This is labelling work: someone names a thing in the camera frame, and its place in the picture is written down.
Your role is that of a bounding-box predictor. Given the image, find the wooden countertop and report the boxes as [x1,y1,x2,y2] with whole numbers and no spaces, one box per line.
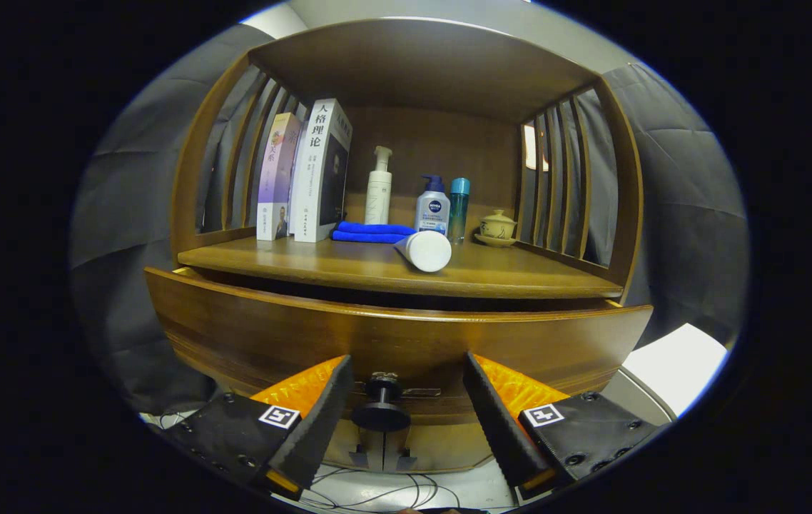
[176,232,624,301]

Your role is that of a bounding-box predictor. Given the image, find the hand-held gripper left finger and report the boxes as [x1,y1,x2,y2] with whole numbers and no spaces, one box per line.
[163,355,355,500]

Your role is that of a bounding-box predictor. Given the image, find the floor cables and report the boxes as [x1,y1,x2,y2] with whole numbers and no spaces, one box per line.
[299,465,464,513]

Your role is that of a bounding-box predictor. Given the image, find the teal transparent bottle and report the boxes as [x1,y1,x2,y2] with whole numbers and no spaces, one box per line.
[447,178,472,246]

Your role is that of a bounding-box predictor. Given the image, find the brown wooden drawer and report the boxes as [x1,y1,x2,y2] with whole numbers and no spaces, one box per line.
[144,266,655,429]

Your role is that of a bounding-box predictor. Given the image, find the blue folded cloth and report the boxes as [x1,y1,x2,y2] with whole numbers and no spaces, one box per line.
[331,221,417,244]

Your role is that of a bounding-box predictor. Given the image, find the thick white book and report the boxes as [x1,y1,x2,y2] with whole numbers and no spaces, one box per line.
[292,99,353,243]

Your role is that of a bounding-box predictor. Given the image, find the wooden cabinet door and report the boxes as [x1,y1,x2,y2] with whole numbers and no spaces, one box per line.
[385,421,496,473]
[324,425,385,472]

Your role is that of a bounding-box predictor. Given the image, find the white bottle blue pump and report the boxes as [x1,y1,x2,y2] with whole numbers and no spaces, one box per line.
[415,175,451,235]

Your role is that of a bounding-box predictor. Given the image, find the black round drawer knob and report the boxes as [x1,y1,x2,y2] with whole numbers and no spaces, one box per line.
[351,376,412,433]

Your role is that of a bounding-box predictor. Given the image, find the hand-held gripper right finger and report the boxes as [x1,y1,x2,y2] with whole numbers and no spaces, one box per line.
[462,351,664,504]

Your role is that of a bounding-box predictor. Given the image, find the yellow lidded tea cup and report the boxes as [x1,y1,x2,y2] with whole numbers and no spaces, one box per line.
[479,209,518,238]

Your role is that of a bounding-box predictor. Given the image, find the tall white pump bottle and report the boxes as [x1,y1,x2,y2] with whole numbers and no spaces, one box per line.
[365,146,394,226]

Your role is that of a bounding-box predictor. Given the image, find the brown wooden cabinet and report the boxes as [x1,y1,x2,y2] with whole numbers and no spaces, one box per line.
[169,16,646,475]

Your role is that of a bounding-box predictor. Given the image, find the white cosmetic tube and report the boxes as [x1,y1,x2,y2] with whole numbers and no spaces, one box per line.
[393,230,453,273]

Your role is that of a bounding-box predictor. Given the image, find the purple book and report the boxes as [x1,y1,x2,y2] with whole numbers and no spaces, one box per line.
[256,112,301,241]

